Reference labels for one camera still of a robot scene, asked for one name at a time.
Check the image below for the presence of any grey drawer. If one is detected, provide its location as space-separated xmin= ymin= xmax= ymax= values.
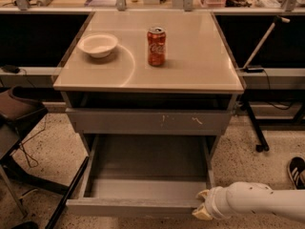
xmin=67 ymin=135 xmax=213 ymax=219
xmin=67 ymin=108 xmax=232 ymax=135

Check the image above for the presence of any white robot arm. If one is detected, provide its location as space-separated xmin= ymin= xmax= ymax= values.
xmin=193 ymin=182 xmax=305 ymax=222

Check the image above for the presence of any grey drawer cabinet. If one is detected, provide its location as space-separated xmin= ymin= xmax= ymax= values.
xmin=52 ymin=10 xmax=246 ymax=219

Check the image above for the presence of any grey top drawer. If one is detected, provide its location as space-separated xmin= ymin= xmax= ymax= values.
xmin=67 ymin=108 xmax=232 ymax=135

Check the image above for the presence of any black table leg right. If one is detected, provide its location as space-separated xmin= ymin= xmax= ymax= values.
xmin=243 ymin=101 xmax=270 ymax=153

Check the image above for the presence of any black white sneaker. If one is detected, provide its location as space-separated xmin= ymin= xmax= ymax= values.
xmin=288 ymin=156 xmax=305 ymax=190

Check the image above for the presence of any black power adapter right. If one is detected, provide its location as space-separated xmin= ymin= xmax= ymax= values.
xmin=245 ymin=65 xmax=264 ymax=73

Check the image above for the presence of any black power adapter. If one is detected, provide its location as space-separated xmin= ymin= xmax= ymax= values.
xmin=245 ymin=65 xmax=264 ymax=73
xmin=1 ymin=65 xmax=20 ymax=73

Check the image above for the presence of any red soda can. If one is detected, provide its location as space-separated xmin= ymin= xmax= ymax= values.
xmin=147 ymin=27 xmax=166 ymax=66

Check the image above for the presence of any white bowl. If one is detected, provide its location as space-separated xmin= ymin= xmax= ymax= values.
xmin=77 ymin=33 xmax=118 ymax=58

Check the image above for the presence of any black office chair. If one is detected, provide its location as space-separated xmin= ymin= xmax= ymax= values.
xmin=0 ymin=87 xmax=89 ymax=229

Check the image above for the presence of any black power adapter left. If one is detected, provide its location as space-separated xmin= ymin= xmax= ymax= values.
xmin=1 ymin=65 xmax=20 ymax=73

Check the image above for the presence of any black floor cable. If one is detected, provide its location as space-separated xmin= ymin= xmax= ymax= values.
xmin=17 ymin=114 xmax=47 ymax=169

